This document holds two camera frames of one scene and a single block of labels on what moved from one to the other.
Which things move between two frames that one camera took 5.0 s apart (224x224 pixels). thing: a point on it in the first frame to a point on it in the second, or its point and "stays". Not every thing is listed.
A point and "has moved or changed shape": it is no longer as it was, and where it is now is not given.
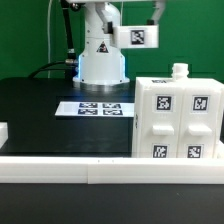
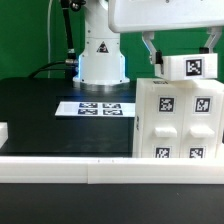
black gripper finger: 159,8 to 214,32
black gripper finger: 107,25 to 156,56
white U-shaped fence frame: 109,170 stays
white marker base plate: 96,109 stays
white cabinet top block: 135,37 has moved or changed shape
